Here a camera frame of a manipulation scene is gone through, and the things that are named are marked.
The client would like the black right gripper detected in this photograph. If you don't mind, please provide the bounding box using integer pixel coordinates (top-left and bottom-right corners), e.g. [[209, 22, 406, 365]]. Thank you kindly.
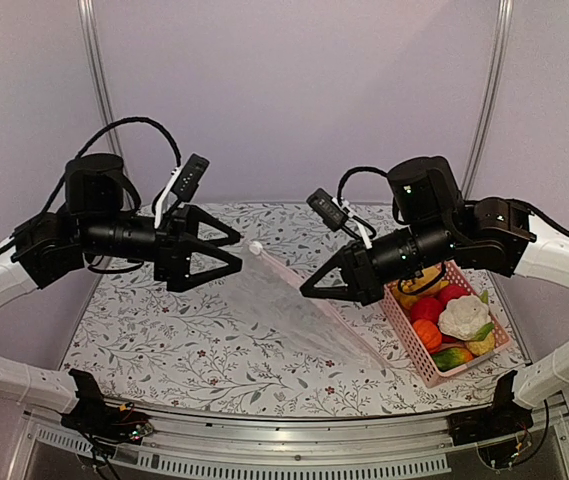
[[299, 216, 456, 306]]

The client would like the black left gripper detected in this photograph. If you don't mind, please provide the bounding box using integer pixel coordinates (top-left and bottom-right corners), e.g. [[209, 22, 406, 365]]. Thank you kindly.
[[79, 204, 243, 292]]

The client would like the clear zip top bag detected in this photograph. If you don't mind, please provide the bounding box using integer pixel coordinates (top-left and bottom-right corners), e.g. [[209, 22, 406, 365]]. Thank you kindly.
[[183, 240, 390, 371]]

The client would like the yellow toy lemon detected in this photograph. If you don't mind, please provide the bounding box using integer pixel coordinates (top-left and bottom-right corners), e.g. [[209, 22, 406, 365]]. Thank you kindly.
[[398, 266, 444, 296]]

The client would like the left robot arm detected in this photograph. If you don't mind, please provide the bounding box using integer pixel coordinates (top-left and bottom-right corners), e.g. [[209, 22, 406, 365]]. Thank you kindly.
[[0, 117, 242, 434]]

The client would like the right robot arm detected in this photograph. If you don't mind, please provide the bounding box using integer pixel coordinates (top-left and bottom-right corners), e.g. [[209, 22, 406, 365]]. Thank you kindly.
[[300, 156, 569, 436]]

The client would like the yellow toy banana bunch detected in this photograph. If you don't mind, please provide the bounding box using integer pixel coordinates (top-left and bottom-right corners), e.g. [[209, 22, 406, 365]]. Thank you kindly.
[[391, 285, 420, 311]]

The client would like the red toy apple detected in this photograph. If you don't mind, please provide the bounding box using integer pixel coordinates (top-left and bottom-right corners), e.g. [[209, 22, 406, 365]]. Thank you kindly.
[[437, 284, 469, 307], [409, 297, 444, 324]]

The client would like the floral table mat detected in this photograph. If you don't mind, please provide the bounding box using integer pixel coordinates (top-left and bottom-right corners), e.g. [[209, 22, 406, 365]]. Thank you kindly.
[[58, 202, 533, 419]]

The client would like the orange toy tangerine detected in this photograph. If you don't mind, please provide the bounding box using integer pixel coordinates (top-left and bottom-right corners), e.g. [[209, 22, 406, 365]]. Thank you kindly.
[[412, 319, 443, 353]]

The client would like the white toy cauliflower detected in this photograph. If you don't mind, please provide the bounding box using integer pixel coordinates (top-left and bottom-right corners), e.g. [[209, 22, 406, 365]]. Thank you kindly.
[[438, 295, 492, 341]]

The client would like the green orange toy mango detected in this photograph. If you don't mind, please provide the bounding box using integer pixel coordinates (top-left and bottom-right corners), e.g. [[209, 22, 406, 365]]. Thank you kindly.
[[432, 346, 474, 372]]

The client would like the yellow toy corn piece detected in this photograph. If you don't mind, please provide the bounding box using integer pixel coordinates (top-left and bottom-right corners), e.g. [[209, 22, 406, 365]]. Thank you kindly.
[[465, 332, 496, 357]]

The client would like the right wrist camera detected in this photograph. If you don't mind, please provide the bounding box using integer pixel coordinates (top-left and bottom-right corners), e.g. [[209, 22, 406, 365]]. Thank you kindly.
[[306, 188, 377, 249]]

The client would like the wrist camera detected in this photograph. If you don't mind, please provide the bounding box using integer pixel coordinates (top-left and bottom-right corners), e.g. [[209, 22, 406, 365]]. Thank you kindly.
[[152, 153, 210, 229], [306, 188, 377, 249]]

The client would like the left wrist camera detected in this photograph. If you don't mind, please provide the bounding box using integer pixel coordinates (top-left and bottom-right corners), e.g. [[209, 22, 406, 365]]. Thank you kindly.
[[152, 153, 210, 229]]

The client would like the left aluminium frame post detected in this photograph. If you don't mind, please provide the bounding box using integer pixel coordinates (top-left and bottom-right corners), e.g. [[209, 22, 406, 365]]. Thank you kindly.
[[76, 0, 139, 212]]

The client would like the aluminium frame post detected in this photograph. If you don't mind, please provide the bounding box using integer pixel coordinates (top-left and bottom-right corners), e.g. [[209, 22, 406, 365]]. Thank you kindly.
[[76, 0, 139, 212], [461, 0, 514, 199]]

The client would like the front aluminium rail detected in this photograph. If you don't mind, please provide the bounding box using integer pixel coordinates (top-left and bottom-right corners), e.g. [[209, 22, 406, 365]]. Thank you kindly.
[[11, 398, 569, 479]]

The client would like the right aluminium frame post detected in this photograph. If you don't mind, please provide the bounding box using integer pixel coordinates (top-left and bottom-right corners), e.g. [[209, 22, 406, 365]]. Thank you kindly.
[[461, 0, 514, 199]]

